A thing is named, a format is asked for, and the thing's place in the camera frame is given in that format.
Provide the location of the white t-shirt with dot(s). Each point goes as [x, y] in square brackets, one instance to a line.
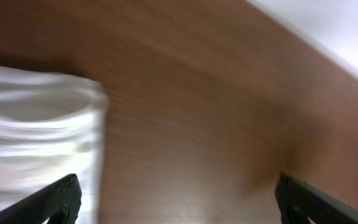
[51, 125]

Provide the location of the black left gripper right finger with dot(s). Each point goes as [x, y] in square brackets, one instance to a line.
[301, 203]

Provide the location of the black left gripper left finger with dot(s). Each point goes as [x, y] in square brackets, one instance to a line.
[57, 203]

